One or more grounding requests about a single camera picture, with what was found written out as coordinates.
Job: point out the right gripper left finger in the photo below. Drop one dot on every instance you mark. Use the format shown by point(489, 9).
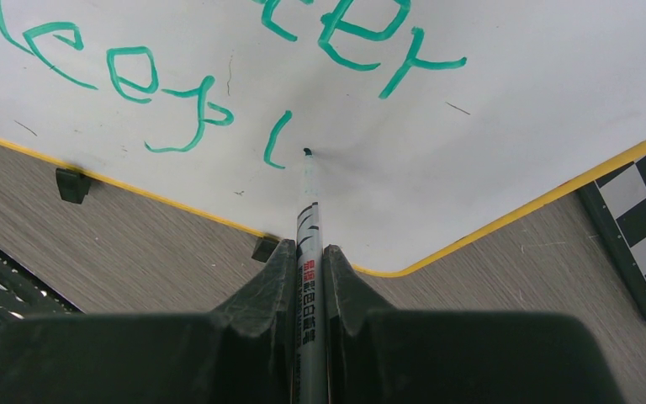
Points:
point(239, 352)

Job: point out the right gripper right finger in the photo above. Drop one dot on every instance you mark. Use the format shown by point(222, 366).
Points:
point(382, 354)

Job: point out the yellow framed whiteboard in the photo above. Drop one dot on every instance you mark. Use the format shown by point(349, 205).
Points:
point(431, 122)

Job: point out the green whiteboard marker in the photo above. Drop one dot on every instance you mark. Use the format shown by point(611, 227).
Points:
point(310, 371)

